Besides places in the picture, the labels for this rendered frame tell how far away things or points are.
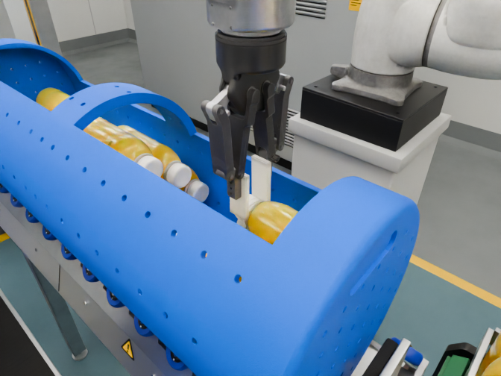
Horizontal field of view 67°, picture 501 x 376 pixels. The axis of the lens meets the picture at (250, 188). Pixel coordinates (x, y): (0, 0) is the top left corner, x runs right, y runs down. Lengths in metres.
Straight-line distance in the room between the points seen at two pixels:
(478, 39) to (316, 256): 0.67
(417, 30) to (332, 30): 1.25
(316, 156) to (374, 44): 0.31
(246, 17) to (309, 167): 0.75
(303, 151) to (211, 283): 0.77
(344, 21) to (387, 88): 1.16
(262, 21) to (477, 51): 0.61
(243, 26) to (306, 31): 1.87
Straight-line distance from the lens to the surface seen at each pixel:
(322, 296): 0.30
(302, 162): 1.09
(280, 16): 0.39
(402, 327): 1.86
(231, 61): 0.40
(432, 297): 2.03
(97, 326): 0.76
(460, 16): 0.90
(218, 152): 0.43
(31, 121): 0.64
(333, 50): 2.17
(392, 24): 0.95
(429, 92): 1.09
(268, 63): 0.40
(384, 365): 0.48
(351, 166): 1.00
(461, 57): 0.93
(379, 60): 0.97
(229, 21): 0.39
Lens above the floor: 1.44
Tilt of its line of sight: 35 degrees down
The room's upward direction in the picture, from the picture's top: straight up
